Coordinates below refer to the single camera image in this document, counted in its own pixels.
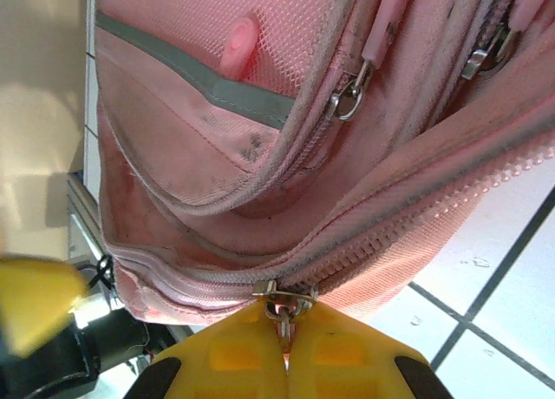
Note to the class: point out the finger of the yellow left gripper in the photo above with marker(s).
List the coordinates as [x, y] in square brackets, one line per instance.
[34, 299]

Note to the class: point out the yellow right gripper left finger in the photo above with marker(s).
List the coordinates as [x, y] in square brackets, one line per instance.
[225, 364]

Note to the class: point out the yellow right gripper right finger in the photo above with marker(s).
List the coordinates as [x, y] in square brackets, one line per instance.
[347, 364]

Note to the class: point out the pink backpack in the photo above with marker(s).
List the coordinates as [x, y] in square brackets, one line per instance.
[260, 156]

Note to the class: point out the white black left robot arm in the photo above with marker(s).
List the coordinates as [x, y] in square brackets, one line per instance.
[56, 364]

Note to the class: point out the aluminium mounting rail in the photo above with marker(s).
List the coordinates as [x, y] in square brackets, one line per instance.
[84, 217]

